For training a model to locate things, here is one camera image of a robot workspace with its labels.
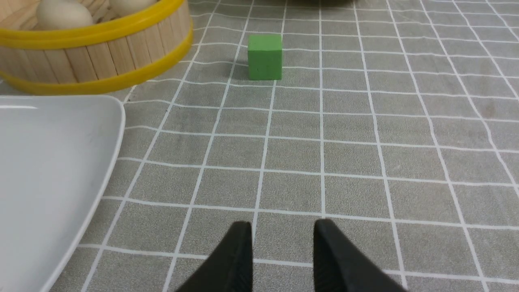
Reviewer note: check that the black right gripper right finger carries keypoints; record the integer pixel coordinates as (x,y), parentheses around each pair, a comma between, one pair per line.
(339,266)

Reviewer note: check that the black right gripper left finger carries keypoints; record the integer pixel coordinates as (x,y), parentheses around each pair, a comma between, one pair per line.
(229,268)

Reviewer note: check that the cream steamed bun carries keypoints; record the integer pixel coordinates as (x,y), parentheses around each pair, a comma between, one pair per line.
(62,15)
(129,7)

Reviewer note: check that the white square plate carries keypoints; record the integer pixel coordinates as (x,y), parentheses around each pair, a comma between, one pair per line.
(57,154)

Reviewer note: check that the grey checkered tablecloth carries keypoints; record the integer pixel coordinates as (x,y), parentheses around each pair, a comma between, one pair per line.
(396,119)

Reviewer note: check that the green cube block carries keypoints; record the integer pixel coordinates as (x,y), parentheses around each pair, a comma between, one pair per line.
(265,57)

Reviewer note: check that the bamboo steamer basket yellow rim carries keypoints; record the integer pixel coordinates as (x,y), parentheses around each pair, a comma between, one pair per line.
(112,54)

